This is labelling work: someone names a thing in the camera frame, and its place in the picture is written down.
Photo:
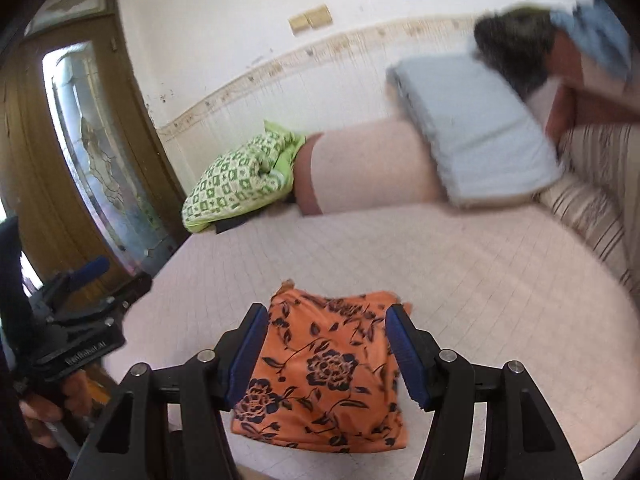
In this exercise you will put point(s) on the pink quilted bed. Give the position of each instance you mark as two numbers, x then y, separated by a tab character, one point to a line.
450	285

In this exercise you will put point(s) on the pink bolster cushion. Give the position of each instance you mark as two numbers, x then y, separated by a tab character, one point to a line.
375	170

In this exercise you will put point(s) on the striped beige pillow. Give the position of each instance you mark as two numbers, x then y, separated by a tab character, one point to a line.
595	195

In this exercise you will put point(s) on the person's left hand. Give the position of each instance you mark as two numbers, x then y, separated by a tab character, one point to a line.
75	395

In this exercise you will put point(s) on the gold wall switch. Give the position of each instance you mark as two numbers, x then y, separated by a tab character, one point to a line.
300	24
320	16

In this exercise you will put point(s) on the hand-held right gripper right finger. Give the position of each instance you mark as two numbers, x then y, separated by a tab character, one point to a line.
410	360

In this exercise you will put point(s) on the orange black floral shirt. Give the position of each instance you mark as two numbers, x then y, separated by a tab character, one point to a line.
325	360

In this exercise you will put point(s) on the brown wooden headboard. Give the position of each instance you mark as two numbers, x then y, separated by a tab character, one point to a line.
562	105

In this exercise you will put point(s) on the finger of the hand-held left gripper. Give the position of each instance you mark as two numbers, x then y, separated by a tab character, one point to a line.
130	290
90	269

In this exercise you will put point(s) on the light blue pillow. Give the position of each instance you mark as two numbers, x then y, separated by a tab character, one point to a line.
475	125

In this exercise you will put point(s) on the dark fur hooded jacket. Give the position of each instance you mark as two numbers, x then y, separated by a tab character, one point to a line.
515	45

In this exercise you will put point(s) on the wooden stained glass door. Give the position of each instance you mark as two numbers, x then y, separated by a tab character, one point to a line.
30	160

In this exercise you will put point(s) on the light blue cloth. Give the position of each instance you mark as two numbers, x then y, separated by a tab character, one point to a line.
595	30

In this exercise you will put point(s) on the green checkered quilt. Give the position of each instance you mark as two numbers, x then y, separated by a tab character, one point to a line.
235	185

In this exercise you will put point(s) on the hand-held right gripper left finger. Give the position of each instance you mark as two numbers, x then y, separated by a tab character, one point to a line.
247	355

